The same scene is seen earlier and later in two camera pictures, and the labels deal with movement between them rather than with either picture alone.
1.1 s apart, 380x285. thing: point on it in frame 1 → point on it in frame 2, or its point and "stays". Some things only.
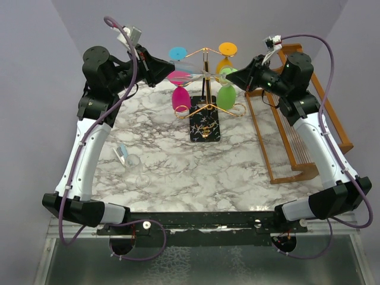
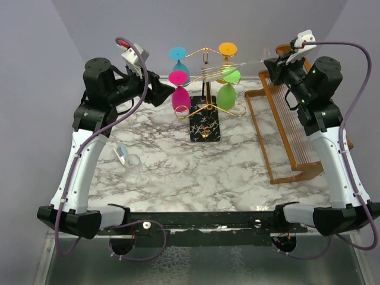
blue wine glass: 177,53 stays
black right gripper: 247,78 → 277,67
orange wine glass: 226,49 stays
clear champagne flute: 187,72 → 211,72
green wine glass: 226,95 stays
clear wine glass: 134,167 stays
